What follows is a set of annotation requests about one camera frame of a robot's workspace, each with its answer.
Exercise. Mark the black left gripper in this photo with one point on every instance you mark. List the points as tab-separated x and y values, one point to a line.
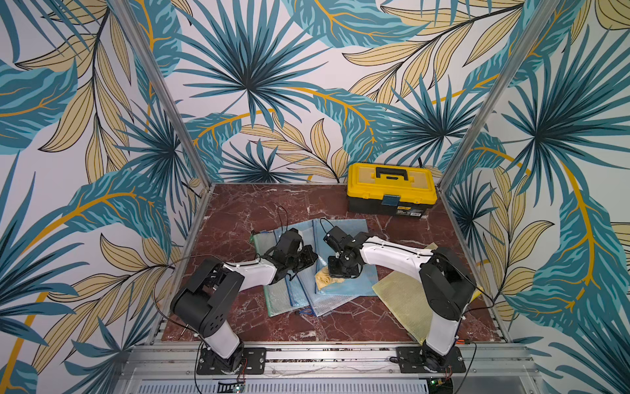
310	256

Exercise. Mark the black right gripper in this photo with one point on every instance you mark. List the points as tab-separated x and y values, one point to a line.
337	265

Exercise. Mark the cream wiping cloth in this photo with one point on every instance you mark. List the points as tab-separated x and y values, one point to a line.
323	278

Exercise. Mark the white blue-edged mesh document bag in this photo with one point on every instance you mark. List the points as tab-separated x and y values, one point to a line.
320	303

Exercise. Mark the yellow mesh document bag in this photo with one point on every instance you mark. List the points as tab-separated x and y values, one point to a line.
405	298

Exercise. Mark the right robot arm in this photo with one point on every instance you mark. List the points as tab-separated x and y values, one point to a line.
447	285

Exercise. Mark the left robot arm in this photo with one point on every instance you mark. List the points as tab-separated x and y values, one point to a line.
205	301

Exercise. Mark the light blue mesh document bag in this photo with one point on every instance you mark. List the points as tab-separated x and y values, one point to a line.
297	294

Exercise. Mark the green-edged mesh document bag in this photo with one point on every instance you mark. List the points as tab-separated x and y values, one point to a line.
276	296

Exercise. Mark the yellow black toolbox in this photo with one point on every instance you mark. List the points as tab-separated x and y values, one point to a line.
390	190

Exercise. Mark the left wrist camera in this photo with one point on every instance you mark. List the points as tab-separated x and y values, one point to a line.
286	249

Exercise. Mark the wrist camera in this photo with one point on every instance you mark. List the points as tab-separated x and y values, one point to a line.
337	239
286	249

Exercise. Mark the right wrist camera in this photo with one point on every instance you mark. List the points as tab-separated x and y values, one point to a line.
337	239

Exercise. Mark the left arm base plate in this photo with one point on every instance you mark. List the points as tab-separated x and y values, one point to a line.
245	360

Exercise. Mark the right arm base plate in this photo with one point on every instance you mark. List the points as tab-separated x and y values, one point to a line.
422	359

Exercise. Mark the aluminium front rail frame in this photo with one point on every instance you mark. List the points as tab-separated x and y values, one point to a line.
328	367

